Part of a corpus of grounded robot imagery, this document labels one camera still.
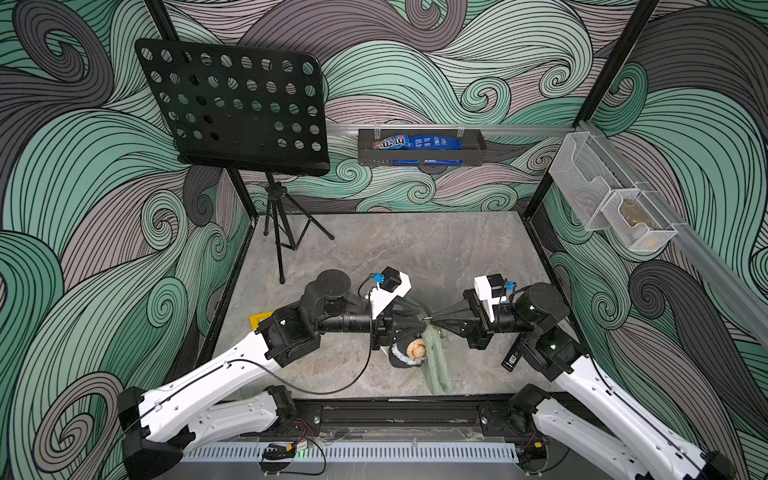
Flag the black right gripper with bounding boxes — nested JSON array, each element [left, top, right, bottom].
[[433, 286, 538, 346]]

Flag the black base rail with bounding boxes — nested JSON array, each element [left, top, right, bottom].
[[281, 392, 601, 439]]

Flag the black music stand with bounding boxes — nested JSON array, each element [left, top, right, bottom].
[[134, 39, 330, 252]]

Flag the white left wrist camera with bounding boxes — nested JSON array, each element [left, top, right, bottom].
[[367, 267, 411, 319]]

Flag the green fabric bag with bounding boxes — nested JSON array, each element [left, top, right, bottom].
[[412, 298, 454, 395]]

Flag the blue candy packet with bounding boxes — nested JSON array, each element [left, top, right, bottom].
[[371, 134, 462, 151]]

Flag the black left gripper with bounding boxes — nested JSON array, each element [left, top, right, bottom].
[[309, 297, 420, 350]]

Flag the penguin plush decoration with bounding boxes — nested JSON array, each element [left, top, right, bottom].
[[388, 338, 427, 369]]

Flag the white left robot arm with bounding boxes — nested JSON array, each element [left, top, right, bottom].
[[118, 267, 427, 479]]

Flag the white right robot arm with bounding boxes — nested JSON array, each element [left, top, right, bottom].
[[430, 275, 736, 479]]

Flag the yellow plastic frame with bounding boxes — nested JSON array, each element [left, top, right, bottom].
[[249, 312, 272, 331]]

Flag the large clear wall bin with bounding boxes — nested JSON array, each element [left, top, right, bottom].
[[549, 130, 630, 231]]

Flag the white slotted cable duct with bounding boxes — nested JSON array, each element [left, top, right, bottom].
[[182, 440, 518, 464]]

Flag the black wall shelf tray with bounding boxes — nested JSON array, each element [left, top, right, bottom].
[[358, 128, 487, 167]]

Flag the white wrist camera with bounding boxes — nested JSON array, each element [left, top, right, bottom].
[[474, 274, 517, 323], [367, 267, 411, 319]]

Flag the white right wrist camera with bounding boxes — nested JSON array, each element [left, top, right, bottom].
[[474, 274, 517, 323]]

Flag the small clear wall bin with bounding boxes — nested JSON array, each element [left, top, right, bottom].
[[601, 188, 677, 254]]

